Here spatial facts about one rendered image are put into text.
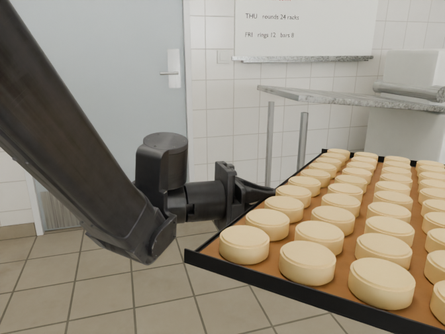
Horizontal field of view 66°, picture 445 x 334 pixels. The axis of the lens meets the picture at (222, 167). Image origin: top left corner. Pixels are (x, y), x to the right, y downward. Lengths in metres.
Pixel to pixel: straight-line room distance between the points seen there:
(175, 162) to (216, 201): 0.09
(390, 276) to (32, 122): 0.29
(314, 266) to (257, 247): 0.06
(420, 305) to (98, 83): 2.20
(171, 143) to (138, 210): 0.11
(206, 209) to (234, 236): 0.14
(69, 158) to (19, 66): 0.08
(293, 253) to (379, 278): 0.07
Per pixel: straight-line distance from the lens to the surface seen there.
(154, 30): 2.36
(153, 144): 0.43
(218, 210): 0.48
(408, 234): 0.42
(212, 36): 2.40
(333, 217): 0.42
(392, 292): 0.31
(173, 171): 0.43
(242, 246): 0.33
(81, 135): 0.28
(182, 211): 0.46
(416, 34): 3.25
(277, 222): 0.38
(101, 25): 2.35
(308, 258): 0.32
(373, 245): 0.37
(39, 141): 0.26
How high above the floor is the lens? 1.19
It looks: 19 degrees down
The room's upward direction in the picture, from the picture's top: straight up
